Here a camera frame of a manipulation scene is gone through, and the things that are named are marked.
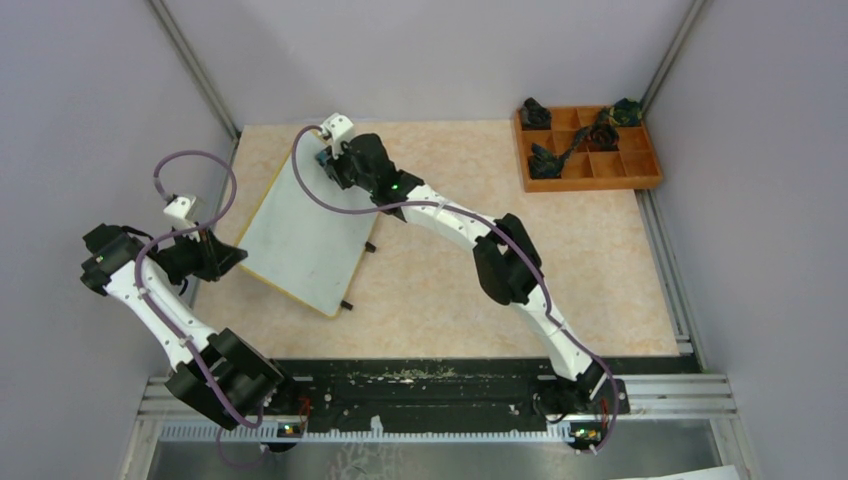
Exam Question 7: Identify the white whiteboard with yellow frame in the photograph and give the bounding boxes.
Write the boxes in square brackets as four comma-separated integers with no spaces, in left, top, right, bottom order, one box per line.
[237,132,376,318]

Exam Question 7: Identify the blue whiteboard eraser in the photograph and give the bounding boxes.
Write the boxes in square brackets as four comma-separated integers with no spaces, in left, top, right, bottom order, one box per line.
[315,149,332,168]

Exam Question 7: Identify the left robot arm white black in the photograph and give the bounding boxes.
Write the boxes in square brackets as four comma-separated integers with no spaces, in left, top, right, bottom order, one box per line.
[81,224,300,430]

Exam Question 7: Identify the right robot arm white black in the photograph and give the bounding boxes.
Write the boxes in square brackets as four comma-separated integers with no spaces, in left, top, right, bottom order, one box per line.
[315,130,609,412]

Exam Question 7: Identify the dark rolled cloth far left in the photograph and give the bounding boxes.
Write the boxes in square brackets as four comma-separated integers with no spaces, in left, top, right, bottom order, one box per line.
[518,97,552,131]

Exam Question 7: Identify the dark rolled cloth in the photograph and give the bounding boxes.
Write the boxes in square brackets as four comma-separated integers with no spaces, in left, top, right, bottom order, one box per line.
[587,123,620,152]
[607,98,643,128]
[518,97,552,131]

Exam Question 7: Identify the dark cloth lower left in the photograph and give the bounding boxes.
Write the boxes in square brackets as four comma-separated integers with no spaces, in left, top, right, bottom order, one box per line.
[524,127,591,180]

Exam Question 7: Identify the dark rolled cloth centre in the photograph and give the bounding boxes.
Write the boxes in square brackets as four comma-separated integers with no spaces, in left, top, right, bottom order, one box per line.
[587,123,620,152]

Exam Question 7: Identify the dark rolled cloth top right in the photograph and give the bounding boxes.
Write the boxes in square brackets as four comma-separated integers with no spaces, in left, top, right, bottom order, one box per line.
[607,98,643,128]

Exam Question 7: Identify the orange compartment tray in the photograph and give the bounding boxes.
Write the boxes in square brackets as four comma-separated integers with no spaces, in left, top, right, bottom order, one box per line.
[512,106,665,193]

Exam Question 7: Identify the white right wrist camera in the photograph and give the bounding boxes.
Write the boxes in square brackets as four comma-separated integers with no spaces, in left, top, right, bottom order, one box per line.
[320,113,355,157]

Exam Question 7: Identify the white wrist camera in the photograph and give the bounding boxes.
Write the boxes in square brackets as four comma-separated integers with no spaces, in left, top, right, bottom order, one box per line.
[320,113,355,157]
[163,195,202,231]

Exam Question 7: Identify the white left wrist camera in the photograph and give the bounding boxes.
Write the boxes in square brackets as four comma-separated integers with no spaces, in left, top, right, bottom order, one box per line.
[163,195,202,231]

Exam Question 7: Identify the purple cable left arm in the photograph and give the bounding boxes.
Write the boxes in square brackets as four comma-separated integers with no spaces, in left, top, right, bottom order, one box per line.
[152,150,266,468]

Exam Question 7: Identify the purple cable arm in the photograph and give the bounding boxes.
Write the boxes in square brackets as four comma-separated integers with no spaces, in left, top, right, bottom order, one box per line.
[152,150,266,468]
[291,124,627,455]

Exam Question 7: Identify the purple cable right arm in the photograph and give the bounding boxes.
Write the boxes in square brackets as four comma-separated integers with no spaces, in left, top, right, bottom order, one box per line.
[291,124,627,455]

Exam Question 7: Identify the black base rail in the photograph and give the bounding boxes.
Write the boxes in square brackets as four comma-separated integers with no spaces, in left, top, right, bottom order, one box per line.
[264,357,704,439]

